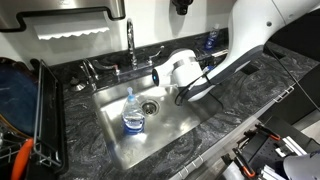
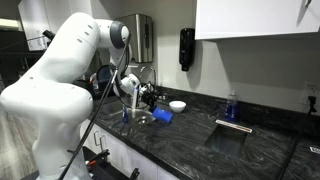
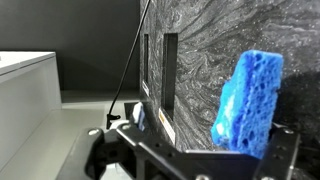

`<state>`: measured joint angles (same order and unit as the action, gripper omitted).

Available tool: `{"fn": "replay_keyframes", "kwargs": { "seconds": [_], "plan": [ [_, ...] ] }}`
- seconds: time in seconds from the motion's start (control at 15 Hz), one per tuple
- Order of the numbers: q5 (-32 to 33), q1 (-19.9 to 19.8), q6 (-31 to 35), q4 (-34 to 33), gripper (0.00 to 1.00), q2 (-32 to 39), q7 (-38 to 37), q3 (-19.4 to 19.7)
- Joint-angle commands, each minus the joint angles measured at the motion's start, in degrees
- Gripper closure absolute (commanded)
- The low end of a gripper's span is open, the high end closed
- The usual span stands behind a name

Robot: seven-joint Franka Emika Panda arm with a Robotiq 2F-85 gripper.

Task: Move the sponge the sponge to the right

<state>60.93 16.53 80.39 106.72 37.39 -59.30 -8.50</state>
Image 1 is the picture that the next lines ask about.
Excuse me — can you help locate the chrome side sprayer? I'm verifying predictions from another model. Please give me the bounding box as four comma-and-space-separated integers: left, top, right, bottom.
79, 58, 100, 92

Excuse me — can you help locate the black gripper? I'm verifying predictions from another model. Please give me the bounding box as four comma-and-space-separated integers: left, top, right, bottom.
196, 51, 218, 68

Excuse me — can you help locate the black wall soap dispenser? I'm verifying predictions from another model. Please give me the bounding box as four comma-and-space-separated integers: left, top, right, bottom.
171, 0, 194, 16

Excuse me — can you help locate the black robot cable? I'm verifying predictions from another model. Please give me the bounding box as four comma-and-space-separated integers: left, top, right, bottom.
265, 46, 320, 113

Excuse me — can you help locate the silver cabinet handle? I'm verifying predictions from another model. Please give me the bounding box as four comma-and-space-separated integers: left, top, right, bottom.
273, 85, 296, 104
177, 155, 204, 179

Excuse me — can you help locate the clear dish soap bottle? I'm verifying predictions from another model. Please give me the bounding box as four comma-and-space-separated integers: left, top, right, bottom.
121, 87, 146, 136

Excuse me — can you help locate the black orange clamp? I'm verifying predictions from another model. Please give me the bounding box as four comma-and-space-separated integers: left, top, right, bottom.
232, 147, 257, 179
254, 123, 282, 142

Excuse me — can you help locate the round metal sink stopper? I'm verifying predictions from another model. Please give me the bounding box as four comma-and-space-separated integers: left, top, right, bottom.
68, 77, 87, 93

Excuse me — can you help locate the dark blue plate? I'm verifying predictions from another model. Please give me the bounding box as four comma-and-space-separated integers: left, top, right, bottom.
0, 57, 38, 138

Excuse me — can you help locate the white flat strip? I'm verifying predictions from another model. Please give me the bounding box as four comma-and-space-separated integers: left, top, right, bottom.
212, 49, 230, 58

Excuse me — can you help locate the black perforated plate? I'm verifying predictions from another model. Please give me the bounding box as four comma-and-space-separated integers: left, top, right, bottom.
240, 131, 287, 173

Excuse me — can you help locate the steel paper towel dispenser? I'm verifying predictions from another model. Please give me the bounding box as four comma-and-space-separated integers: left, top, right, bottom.
0, 0, 126, 34

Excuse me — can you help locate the orange utensil handle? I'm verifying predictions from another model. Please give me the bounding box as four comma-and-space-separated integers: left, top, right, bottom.
9, 138, 34, 180

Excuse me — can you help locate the chrome gooseneck faucet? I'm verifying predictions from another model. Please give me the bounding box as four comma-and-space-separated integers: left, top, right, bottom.
125, 18, 139, 71

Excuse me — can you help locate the small blue liquid bottle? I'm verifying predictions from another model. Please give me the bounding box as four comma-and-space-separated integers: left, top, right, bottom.
204, 23, 221, 51

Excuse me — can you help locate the chrome faucet lever handle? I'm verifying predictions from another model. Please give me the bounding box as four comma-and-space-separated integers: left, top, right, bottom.
147, 45, 165, 67
92, 59, 120, 76

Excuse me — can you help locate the metal sink drain strainer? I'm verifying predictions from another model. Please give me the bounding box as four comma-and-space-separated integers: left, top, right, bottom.
140, 99, 161, 117

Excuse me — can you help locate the white paper towel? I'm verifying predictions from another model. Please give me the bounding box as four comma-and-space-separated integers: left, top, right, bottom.
33, 23, 110, 41

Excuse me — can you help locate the stainless steel sink basin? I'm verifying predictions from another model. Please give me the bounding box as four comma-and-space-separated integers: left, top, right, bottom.
92, 73, 224, 171

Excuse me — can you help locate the black wire dish rack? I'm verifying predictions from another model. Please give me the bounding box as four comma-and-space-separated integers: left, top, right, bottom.
0, 59, 69, 175

